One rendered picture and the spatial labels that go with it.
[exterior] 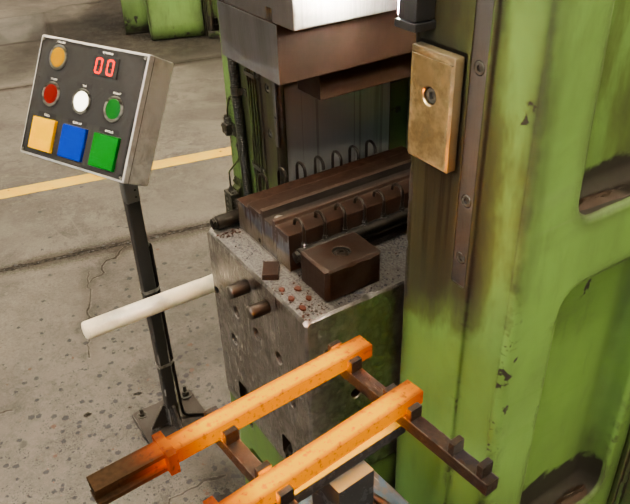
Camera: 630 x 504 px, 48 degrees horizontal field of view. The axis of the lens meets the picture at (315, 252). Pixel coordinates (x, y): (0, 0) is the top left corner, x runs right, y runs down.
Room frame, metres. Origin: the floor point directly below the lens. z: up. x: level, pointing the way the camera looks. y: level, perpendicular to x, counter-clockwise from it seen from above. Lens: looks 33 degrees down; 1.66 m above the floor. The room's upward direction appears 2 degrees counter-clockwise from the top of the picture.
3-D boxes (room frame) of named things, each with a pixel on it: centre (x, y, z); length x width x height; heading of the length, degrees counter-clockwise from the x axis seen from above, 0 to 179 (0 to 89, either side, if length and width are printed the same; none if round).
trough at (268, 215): (1.25, -0.09, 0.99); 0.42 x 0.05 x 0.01; 122
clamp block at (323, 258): (1.04, -0.05, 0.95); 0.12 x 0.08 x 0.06; 122
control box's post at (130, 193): (1.59, 0.46, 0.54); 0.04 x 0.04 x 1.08; 32
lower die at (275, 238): (1.27, -0.08, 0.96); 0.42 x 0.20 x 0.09; 122
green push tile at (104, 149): (1.43, 0.45, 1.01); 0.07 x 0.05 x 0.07; 57
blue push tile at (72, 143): (1.49, 0.54, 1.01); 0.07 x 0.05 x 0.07; 57
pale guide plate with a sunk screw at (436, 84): (0.97, -0.18, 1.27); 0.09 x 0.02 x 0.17; 32
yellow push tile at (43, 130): (1.54, 0.62, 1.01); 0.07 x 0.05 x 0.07; 57
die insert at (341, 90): (1.28, -0.13, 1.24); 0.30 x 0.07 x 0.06; 122
